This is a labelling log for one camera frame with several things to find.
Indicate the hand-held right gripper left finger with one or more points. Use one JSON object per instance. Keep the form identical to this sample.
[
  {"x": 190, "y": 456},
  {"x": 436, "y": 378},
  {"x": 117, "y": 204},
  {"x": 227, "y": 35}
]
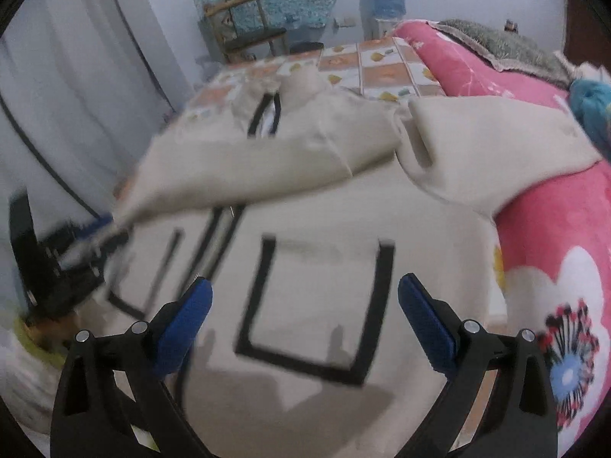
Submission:
[{"x": 188, "y": 327}]

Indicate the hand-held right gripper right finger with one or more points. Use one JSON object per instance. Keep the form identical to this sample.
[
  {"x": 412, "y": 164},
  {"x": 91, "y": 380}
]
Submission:
[{"x": 425, "y": 327}]

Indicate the blue yarn bundle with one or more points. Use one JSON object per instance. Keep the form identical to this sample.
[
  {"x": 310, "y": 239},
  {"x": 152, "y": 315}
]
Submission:
[{"x": 589, "y": 105}]

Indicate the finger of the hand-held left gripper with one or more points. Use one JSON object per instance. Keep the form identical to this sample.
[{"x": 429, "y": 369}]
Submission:
[{"x": 98, "y": 226}]

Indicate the pink floral blanket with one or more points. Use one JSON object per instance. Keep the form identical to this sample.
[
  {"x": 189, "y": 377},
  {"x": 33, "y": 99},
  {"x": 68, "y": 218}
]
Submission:
[{"x": 539, "y": 219}]

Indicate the white curtain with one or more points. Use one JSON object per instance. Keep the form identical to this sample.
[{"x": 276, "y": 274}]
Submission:
[{"x": 71, "y": 81}]

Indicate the white water dispenser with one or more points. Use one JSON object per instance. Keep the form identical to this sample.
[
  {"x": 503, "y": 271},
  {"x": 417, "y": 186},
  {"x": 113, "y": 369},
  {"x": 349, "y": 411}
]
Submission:
[{"x": 374, "y": 26}]

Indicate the wooden chair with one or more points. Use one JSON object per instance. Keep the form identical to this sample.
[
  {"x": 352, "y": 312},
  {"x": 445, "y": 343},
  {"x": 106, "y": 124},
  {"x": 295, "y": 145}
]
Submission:
[{"x": 253, "y": 38}]

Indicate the white wall socket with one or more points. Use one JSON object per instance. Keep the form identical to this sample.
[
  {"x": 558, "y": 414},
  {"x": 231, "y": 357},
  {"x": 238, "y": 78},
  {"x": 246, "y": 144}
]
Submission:
[{"x": 344, "y": 22}]

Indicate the cream sweater with black lines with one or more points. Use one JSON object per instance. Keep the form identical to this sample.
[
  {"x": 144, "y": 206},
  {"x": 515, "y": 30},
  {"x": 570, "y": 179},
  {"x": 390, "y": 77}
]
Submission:
[{"x": 310, "y": 200}]

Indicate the grey fuzzy blanket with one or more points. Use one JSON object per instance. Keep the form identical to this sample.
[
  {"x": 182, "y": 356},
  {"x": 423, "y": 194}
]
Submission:
[{"x": 515, "y": 50}]

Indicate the tile-patterned table cover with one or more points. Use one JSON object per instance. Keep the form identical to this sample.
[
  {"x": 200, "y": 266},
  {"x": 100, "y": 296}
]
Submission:
[{"x": 382, "y": 74}]

